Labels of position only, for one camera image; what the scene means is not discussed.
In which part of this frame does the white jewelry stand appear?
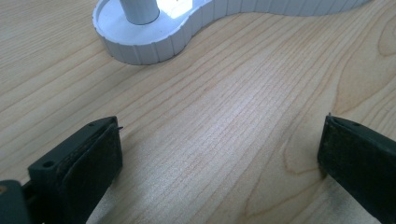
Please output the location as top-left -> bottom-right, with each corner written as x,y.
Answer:
92,0 -> 375,66

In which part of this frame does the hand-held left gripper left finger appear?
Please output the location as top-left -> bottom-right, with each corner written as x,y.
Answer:
27,116 -> 124,224

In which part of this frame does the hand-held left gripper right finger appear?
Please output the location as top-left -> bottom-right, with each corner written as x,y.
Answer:
317,112 -> 396,224

